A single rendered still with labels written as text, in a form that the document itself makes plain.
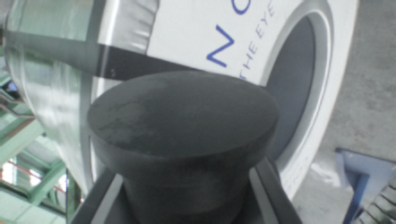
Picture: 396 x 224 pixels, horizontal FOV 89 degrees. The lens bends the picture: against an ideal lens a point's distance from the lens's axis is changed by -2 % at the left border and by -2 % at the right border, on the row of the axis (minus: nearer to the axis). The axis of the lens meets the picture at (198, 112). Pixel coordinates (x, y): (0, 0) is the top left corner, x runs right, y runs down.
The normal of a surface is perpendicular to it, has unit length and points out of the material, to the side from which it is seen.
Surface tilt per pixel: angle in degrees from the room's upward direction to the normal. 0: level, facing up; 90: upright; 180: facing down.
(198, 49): 90
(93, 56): 48
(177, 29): 90
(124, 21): 89
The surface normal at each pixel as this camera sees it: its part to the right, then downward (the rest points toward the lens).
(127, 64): 0.68, 0.28
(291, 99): -0.67, -0.04
